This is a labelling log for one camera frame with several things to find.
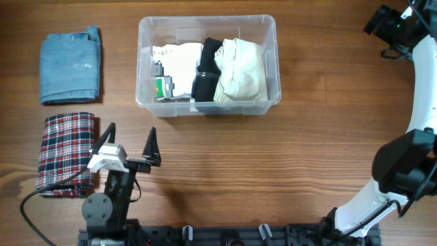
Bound blue denim jeans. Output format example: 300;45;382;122
39;25;101;105

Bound red plaid shirt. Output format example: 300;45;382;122
35;112;95;189

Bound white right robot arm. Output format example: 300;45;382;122
315;0;436;245

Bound cream cloth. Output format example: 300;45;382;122
213;38;268;103

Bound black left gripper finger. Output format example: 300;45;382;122
142;127;161;167
91;122;116;152

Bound white printed t-shirt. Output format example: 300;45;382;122
152;42;203;100

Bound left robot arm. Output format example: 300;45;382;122
78;122;161;245

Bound black garment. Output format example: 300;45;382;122
191;38;223;102

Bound clear plastic storage bin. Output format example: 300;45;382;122
135;14;281;118

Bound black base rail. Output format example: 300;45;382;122
77;224;382;246

